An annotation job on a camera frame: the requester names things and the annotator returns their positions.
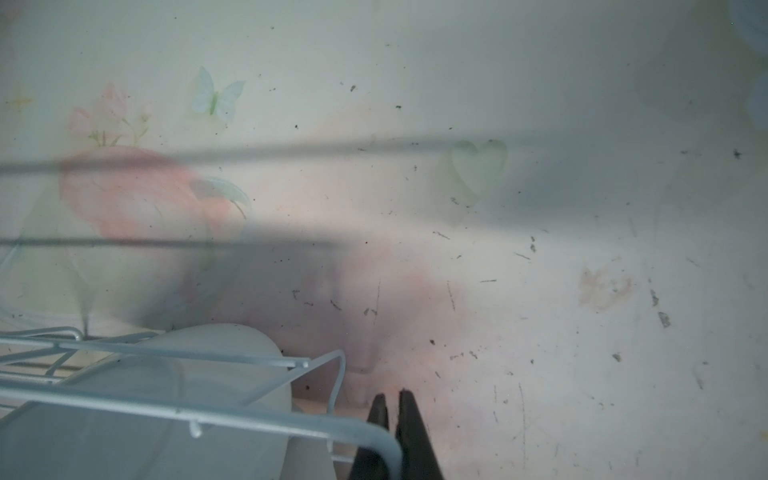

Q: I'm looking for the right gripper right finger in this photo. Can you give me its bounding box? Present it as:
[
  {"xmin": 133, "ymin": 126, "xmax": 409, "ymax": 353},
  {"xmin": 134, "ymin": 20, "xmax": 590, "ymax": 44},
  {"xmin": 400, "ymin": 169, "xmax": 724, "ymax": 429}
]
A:
[{"xmin": 395, "ymin": 389, "xmax": 444, "ymax": 480}]

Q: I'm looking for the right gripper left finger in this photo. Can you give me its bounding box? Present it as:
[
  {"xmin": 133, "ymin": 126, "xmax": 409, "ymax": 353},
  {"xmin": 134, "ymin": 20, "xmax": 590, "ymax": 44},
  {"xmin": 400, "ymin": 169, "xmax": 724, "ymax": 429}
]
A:
[{"xmin": 347, "ymin": 392, "xmax": 391, "ymax": 480}]

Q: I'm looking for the white wire dish rack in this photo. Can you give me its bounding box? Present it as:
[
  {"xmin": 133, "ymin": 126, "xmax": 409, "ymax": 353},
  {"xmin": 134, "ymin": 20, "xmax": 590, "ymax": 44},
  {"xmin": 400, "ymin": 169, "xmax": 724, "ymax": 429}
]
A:
[{"xmin": 1, "ymin": 324, "xmax": 403, "ymax": 479}]

